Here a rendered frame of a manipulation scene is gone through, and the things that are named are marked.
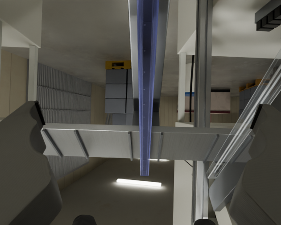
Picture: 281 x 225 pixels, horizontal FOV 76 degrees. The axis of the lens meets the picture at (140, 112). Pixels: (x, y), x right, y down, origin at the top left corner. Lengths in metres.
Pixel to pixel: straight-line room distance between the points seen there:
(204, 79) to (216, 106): 6.29
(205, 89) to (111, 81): 2.87
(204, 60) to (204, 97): 0.12
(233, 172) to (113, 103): 2.95
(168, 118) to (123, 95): 6.26
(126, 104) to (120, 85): 0.35
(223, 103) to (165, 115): 3.39
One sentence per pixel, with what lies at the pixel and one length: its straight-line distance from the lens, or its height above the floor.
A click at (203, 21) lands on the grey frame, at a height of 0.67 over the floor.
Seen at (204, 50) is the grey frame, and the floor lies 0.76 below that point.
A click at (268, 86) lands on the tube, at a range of 0.19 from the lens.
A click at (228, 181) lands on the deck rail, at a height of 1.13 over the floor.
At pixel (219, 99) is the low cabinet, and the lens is 6.94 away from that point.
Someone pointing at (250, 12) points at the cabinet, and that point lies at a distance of 0.77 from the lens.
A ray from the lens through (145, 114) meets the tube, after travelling 0.19.
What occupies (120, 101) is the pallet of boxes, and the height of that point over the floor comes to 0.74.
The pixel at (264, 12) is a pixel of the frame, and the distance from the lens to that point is 0.74.
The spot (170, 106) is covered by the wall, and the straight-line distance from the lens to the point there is 9.35.
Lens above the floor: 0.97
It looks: 1 degrees down
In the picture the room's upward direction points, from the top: 178 degrees counter-clockwise
